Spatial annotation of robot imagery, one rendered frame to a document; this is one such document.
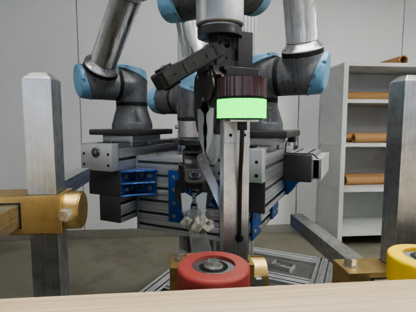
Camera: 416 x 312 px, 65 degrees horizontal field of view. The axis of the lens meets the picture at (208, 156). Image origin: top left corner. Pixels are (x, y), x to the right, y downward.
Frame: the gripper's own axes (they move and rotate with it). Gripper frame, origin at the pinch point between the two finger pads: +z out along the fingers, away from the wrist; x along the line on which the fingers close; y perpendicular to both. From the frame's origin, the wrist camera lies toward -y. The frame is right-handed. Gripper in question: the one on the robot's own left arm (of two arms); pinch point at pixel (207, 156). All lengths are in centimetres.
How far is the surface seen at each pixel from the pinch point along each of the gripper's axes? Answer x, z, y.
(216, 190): -1.8, 5.5, 0.7
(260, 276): -11.9, 15.6, 2.2
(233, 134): -10.4, -3.9, -1.3
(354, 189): 144, 50, 205
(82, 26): 266, -90, 6
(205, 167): -0.1, 1.8, -0.6
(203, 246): -0.6, 14.8, -1.0
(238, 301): -23.3, 10.8, -8.1
